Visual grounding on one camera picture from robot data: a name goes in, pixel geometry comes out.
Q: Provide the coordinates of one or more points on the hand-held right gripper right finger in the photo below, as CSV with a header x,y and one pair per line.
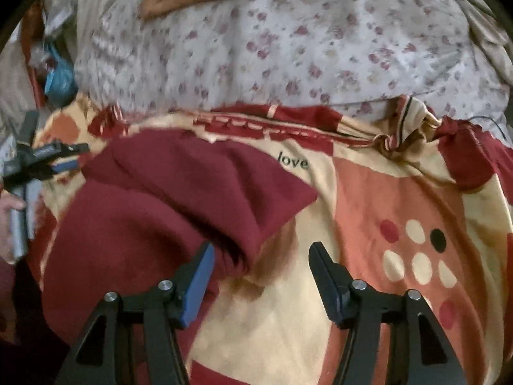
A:
x,y
329,288

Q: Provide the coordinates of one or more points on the person's left hand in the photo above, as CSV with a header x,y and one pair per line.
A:
x,y
7,224

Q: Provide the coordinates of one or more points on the red and cream patterned bedsheet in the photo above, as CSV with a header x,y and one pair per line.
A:
x,y
360,192

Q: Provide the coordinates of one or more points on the maroon sweater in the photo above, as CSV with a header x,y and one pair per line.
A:
x,y
160,192

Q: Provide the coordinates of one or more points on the blue plastic bag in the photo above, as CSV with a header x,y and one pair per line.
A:
x,y
58,76

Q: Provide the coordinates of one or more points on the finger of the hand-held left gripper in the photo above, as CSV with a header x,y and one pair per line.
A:
x,y
60,149
65,165

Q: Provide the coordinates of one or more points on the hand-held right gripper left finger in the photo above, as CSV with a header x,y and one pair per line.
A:
x,y
198,284

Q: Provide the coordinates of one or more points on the floral print quilt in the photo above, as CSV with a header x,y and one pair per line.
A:
x,y
300,48

